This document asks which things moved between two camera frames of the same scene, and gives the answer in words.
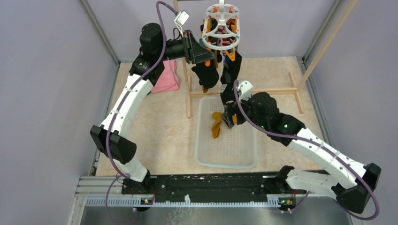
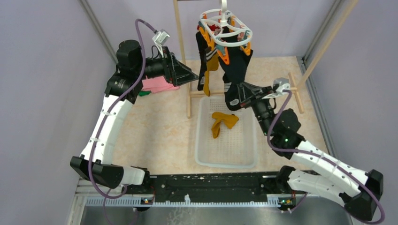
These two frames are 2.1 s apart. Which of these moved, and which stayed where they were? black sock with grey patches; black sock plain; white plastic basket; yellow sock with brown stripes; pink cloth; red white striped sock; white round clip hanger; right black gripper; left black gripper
Moved: black sock with grey patches; red white striped sock; left black gripper; right black gripper; white round clip hanger; black sock plain
Stayed: white plastic basket; yellow sock with brown stripes; pink cloth
